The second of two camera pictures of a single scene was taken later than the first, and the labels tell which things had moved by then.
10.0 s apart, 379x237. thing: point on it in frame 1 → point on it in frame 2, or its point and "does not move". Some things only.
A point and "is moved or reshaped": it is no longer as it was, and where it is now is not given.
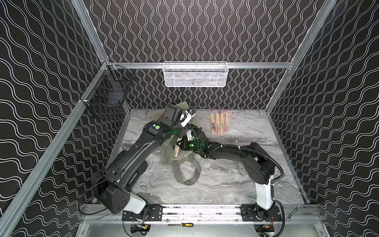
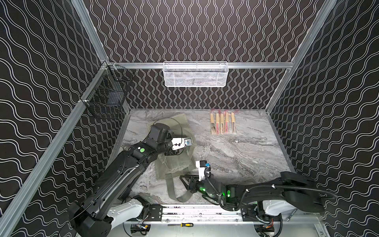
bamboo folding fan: [222, 114] does not move
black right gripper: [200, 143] → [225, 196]
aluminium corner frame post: [88, 23] does not move
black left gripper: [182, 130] → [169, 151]
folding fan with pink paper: [217, 121] does not move
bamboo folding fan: [226, 121] does not move
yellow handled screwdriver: [190, 224] does not move
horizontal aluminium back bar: [240, 65] does not move
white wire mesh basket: [195, 74] does not move
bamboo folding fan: [176, 150] is moved or reshaped
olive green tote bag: [188, 166] is moved or reshaped
